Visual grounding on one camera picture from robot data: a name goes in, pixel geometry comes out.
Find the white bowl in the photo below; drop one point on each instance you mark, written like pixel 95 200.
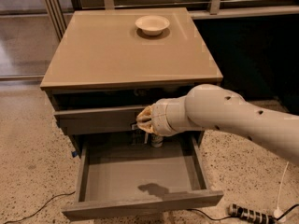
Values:
pixel 152 25

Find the white can in drawer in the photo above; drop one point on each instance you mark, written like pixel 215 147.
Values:
pixel 156 140

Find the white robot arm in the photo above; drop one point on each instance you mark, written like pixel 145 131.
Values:
pixel 210 107

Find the open grey middle drawer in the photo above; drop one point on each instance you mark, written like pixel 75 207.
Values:
pixel 117 178

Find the grey drawer cabinet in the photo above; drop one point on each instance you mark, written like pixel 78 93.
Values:
pixel 105 61

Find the black rxbar chocolate wrapper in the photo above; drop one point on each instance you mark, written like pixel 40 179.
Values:
pixel 139 137

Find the blue tape piece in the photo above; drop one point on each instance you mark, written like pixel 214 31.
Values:
pixel 74 154

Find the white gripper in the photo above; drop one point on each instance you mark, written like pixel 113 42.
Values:
pixel 158 118

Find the black power strip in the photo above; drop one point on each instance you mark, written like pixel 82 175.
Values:
pixel 249 215

